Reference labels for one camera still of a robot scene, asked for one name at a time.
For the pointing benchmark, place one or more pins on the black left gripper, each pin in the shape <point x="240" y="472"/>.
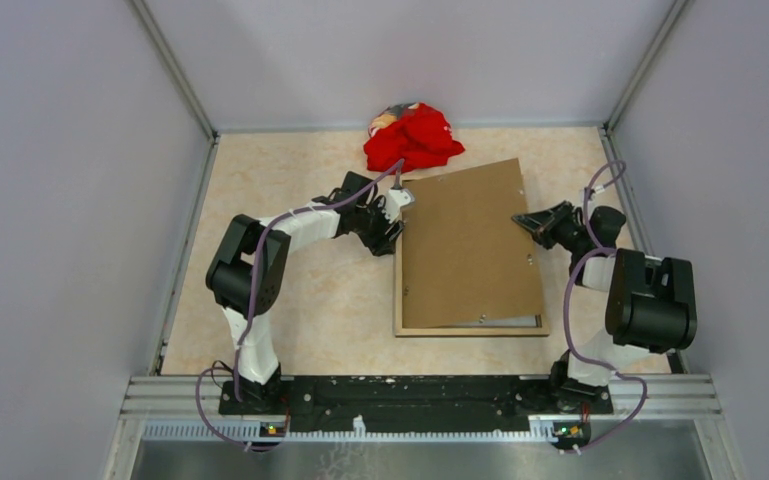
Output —
<point x="381" y="244"/>

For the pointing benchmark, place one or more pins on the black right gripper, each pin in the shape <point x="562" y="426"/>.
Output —
<point x="547" y="220"/>

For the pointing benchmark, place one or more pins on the brown backing board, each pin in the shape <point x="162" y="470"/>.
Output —
<point x="470" y="245"/>

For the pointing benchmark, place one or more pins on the light wooden picture frame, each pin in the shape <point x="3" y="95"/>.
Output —
<point x="463" y="331"/>

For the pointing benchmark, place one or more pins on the landscape photo print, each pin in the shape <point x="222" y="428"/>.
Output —
<point x="485" y="321"/>

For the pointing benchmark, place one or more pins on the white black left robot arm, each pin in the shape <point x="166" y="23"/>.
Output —
<point x="247" y="271"/>

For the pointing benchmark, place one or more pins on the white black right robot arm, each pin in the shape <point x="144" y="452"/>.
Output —
<point x="650" y="308"/>

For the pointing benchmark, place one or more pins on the crumpled red cloth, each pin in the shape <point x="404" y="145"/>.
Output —
<point x="416" y="133"/>

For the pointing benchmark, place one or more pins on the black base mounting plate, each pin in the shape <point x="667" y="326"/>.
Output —
<point x="418" y="404"/>

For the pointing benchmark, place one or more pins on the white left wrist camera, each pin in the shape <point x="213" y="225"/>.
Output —
<point x="397" y="200"/>

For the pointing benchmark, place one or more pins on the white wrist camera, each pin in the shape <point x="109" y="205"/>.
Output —
<point x="589" y="193"/>
<point x="397" y="200"/>

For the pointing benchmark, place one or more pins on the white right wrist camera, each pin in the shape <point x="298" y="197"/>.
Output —
<point x="589" y="193"/>

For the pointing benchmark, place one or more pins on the aluminium front rail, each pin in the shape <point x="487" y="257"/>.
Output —
<point x="186" y="408"/>

